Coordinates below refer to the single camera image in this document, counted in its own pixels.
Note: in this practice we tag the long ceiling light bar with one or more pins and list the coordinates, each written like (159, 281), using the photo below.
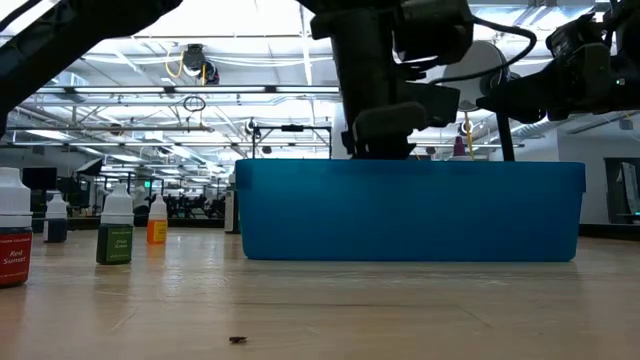
(225, 90)

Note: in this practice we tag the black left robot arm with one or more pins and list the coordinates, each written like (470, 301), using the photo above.
(75, 40)

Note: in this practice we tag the small dark debris speck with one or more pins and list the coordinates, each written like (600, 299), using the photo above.
(238, 340)

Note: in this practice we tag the tall violet food colouring bottle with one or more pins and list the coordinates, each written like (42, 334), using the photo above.
(459, 147)

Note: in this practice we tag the silver ventilation duct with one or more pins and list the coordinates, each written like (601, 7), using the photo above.
(540, 130)

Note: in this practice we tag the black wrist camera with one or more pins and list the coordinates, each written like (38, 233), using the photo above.
(570, 35)
(430, 105)

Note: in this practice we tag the black lamp post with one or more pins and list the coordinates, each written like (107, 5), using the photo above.
(506, 140)

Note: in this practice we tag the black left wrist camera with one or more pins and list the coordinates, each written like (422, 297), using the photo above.
(430, 105)

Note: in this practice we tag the grey ceiling pipe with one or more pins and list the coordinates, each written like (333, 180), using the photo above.
(150, 129)

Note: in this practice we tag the blue plastic bin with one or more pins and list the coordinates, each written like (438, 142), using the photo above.
(410, 210)

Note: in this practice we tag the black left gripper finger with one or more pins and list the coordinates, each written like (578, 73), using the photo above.
(390, 125)

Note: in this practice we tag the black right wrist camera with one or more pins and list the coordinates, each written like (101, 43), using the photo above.
(570, 35)

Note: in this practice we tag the black framed window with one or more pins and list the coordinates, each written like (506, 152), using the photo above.
(612, 190)

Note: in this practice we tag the dark blue small bottle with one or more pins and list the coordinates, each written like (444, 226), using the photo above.
(56, 230)

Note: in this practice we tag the yellow label small bottle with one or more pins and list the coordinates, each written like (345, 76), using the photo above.
(157, 231)

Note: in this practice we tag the black monitor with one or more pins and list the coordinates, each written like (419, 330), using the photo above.
(42, 178)

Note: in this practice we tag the fruit green small bottle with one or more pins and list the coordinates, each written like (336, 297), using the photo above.
(115, 244)

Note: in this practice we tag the black metal frame stand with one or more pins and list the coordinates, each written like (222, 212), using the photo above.
(292, 128)

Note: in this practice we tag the red sunset small bottle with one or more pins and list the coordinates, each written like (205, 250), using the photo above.
(15, 255)

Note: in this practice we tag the black angled light panel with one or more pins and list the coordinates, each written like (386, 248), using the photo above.
(91, 168)

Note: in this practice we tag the white round disc lamp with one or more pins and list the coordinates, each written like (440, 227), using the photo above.
(475, 60)

